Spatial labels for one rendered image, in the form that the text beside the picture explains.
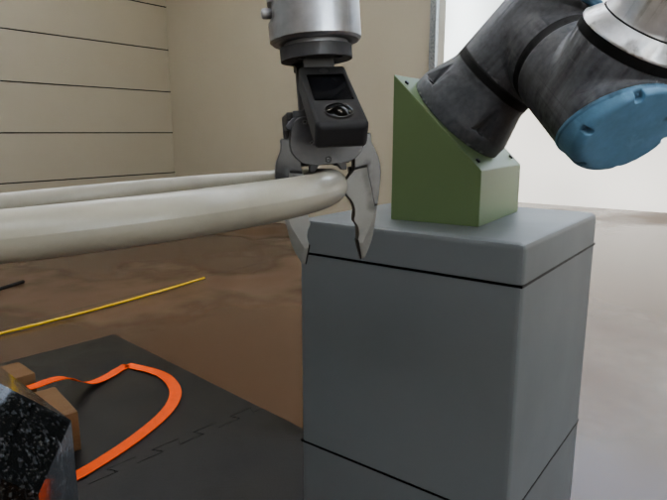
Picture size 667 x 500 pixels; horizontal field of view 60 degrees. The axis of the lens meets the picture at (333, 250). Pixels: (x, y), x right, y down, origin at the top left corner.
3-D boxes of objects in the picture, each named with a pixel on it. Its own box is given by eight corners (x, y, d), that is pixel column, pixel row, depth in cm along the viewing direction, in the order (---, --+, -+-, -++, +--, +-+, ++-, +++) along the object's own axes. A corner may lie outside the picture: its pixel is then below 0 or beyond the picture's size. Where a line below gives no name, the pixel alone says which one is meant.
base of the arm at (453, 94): (442, 83, 112) (478, 42, 107) (509, 154, 108) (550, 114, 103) (399, 77, 96) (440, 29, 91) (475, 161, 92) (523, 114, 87)
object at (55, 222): (-440, 282, 41) (-453, 240, 40) (83, 203, 86) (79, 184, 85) (105, 289, 23) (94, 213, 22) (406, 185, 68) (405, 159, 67)
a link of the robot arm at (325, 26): (367, -18, 53) (261, -15, 51) (370, 39, 54) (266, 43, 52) (348, 8, 61) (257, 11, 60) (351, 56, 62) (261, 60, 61)
